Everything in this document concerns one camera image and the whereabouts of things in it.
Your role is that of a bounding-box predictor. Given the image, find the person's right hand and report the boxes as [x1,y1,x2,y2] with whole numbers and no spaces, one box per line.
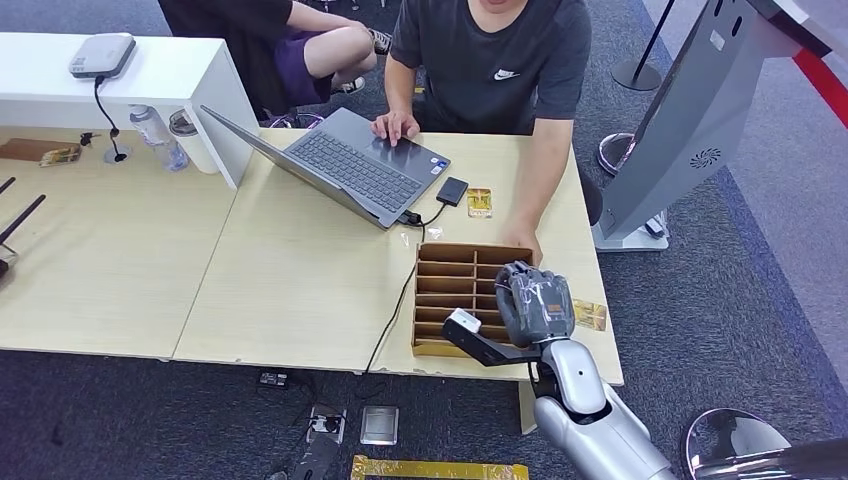
[372,109,421,148]

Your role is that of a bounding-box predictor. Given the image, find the person's left hand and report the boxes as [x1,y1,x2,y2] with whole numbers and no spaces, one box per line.
[501,225,545,268]

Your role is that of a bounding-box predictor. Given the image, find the robot left hand grey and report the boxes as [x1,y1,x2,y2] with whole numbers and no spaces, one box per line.
[291,434,340,480]

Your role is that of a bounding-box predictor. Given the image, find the robot right hand grey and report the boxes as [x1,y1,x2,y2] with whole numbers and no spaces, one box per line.
[494,260,576,350]

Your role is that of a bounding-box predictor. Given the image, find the gold card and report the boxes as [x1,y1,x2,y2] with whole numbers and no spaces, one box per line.
[572,299,609,333]
[466,188,494,219]

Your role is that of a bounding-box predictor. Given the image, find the person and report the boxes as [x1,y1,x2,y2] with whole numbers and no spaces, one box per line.
[157,0,393,122]
[370,0,593,268]

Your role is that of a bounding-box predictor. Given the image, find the open silver floor socket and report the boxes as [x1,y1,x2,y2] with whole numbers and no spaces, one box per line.
[306,405,348,446]

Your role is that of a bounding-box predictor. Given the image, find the grey laptop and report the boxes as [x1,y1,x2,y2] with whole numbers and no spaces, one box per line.
[200,104,453,231]

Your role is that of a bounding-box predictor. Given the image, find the closed silver floor plate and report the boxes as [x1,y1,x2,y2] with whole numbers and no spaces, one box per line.
[359,405,401,446]

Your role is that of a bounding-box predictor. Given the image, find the small black drive box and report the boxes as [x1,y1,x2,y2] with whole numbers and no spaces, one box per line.
[435,176,470,208]

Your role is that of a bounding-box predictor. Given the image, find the brown cardboard divider box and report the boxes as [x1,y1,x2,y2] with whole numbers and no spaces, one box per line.
[411,241,535,360]

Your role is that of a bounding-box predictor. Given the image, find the chrome chair base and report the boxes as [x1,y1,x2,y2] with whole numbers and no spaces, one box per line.
[268,111,326,130]

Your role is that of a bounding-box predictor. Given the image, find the white desk leg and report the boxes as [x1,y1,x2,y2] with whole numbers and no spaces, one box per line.
[518,380,539,436]

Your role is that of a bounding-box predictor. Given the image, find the yellow floor tape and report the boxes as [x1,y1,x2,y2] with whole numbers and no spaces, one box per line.
[349,454,531,480]

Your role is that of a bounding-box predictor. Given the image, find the chrome stanchion base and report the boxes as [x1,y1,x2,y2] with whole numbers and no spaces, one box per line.
[596,132,637,178]
[684,407,791,473]

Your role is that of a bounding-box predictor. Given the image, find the black stanchion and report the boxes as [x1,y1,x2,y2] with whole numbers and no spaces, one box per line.
[610,0,678,92]

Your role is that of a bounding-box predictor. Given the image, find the white cup with lid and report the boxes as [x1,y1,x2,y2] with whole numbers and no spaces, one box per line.
[168,109,221,176]

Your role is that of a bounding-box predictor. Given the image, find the grey kiosk stand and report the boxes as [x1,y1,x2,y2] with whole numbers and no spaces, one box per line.
[591,0,848,254]

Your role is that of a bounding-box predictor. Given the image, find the white desk shelf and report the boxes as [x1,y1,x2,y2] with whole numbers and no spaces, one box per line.
[0,31,261,191]

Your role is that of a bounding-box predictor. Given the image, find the clear water bottle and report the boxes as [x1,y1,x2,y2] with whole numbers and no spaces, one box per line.
[129,104,190,174]

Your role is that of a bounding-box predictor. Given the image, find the grey router box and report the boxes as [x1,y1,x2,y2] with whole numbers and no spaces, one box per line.
[68,33,137,81]

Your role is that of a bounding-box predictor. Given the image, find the yellow snack packet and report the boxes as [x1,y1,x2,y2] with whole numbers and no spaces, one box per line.
[39,146,82,168]

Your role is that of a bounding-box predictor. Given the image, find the red belt strip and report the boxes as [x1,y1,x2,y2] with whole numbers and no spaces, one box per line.
[791,47,848,130]

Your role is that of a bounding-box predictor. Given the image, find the brown flat pad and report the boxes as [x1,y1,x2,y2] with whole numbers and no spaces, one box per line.
[0,137,81,164]

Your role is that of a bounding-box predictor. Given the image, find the black adapter cable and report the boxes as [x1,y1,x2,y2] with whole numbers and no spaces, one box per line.
[284,372,326,425]

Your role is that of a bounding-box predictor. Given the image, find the right wrist camera bracket black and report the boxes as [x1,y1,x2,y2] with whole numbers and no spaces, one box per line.
[442,321,541,368]

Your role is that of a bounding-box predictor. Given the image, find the right wrist camera pale box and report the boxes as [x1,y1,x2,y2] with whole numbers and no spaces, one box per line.
[442,307,483,335]

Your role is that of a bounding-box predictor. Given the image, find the short black drive cable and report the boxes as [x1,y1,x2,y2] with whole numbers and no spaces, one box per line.
[402,201,449,228]

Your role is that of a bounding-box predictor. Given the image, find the black laptop power cable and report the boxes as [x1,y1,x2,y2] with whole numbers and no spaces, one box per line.
[361,215,427,379]

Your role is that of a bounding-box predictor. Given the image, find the black router cable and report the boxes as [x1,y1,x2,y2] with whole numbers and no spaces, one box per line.
[92,74,128,164]

